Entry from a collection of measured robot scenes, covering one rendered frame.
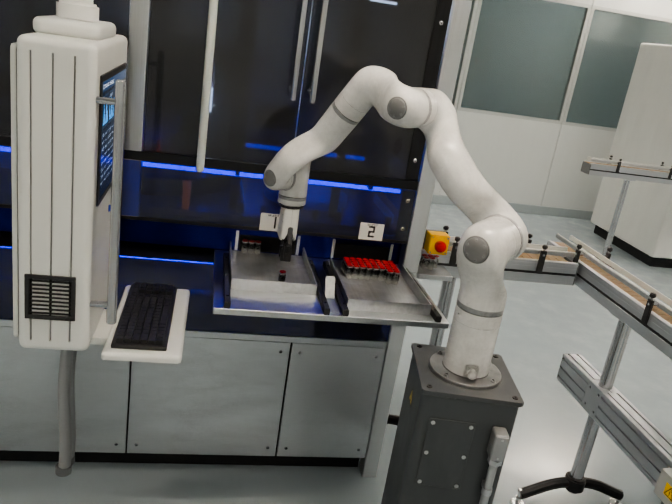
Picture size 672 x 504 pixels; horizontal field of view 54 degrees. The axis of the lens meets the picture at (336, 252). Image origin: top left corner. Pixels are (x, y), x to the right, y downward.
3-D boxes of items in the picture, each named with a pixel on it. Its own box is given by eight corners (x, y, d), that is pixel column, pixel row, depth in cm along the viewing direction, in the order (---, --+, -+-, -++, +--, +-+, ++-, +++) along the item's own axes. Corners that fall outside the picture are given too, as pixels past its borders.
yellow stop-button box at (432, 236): (421, 247, 239) (425, 228, 236) (440, 248, 240) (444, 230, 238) (427, 254, 232) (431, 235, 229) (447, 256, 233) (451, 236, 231)
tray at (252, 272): (229, 250, 229) (230, 240, 227) (302, 256, 234) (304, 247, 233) (230, 289, 197) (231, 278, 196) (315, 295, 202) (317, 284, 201)
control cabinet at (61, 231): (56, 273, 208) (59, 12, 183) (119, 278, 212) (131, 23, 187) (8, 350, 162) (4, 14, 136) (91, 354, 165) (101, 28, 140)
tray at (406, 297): (329, 267, 227) (330, 258, 226) (401, 273, 232) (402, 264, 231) (346, 309, 196) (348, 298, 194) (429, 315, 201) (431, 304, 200)
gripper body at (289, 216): (277, 196, 201) (273, 231, 205) (280, 204, 192) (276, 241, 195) (301, 198, 203) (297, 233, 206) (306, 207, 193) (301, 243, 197)
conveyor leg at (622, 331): (556, 482, 265) (609, 309, 241) (576, 482, 267) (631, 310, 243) (567, 497, 257) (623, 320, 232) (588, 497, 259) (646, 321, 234)
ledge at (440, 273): (407, 264, 248) (408, 260, 248) (440, 267, 251) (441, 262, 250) (418, 278, 235) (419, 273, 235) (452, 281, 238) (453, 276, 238)
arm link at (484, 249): (510, 309, 170) (533, 221, 162) (482, 329, 155) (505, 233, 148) (468, 293, 176) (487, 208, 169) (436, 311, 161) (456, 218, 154)
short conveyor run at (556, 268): (408, 273, 244) (416, 233, 239) (398, 259, 259) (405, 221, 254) (575, 287, 258) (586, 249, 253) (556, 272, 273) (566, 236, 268)
